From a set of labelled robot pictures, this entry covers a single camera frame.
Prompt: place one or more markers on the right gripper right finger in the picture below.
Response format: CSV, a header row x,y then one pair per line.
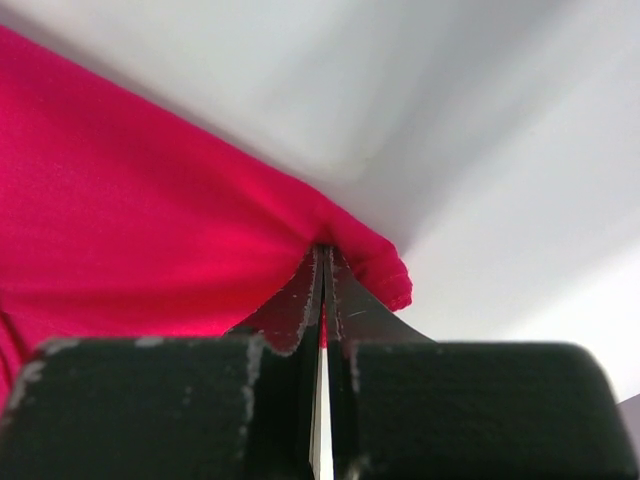
x,y
404,406

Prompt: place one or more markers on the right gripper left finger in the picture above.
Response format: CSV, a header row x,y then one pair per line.
x,y
241,406

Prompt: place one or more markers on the red t shirt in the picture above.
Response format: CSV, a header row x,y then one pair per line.
x,y
119,218

